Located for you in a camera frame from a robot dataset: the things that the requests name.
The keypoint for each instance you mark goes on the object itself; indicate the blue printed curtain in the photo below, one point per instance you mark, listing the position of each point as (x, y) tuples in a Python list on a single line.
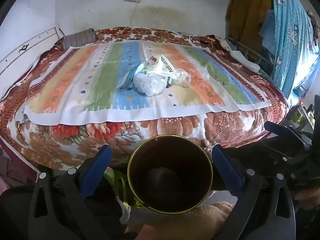
[(292, 42)]

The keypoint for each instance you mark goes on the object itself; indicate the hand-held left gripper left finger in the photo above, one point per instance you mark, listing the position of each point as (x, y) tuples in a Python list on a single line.
[(96, 172)]

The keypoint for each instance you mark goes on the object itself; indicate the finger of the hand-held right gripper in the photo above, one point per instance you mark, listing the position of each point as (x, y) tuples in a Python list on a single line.
[(287, 131), (265, 156)]

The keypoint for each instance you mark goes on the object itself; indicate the thin clear plastic wrapper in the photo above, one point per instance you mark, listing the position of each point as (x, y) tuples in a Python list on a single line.
[(182, 77)]

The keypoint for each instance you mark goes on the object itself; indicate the white wipes packet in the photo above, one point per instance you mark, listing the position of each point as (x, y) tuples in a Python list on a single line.
[(162, 66)]

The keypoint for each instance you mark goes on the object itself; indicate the person's right hand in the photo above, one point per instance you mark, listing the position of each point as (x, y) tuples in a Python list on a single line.
[(308, 198)]

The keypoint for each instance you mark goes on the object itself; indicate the white headboard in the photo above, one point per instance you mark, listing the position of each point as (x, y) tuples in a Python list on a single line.
[(22, 55)]

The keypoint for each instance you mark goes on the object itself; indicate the light blue hanging cloth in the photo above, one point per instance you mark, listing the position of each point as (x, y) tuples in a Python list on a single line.
[(267, 30)]

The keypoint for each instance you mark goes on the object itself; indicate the striped pastel mat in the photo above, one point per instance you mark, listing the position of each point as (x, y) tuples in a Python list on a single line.
[(75, 80)]

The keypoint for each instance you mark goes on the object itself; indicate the dark brown bin gold rim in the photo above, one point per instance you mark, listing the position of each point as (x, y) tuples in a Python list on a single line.
[(170, 180)]

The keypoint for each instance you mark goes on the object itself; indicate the green cartoon stool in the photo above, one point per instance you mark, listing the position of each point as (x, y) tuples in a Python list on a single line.
[(120, 185)]

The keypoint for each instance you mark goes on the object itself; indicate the grey striped pillow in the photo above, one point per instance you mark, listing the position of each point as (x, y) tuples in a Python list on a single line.
[(78, 38)]

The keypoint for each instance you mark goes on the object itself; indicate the floral brown blanket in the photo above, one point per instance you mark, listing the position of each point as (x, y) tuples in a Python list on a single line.
[(175, 130)]

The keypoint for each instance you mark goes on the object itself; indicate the pink cloth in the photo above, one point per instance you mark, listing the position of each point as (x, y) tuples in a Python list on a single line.
[(3, 185)]

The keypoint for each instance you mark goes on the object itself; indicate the clear plastic bag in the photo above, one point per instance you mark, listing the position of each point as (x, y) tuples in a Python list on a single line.
[(150, 85)]

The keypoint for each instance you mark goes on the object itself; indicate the metal bed rail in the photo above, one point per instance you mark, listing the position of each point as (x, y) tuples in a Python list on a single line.
[(250, 48)]

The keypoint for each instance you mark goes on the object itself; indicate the white cloth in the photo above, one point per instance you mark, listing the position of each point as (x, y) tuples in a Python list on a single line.
[(240, 55)]

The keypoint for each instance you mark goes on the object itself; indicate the white paper wrapper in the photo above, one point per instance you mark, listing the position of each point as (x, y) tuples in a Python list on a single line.
[(150, 70)]

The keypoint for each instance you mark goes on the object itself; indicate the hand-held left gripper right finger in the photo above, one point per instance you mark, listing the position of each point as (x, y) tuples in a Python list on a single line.
[(227, 170)]

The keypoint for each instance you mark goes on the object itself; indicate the brown hanging garment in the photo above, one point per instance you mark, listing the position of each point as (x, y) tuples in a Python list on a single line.
[(250, 10)]

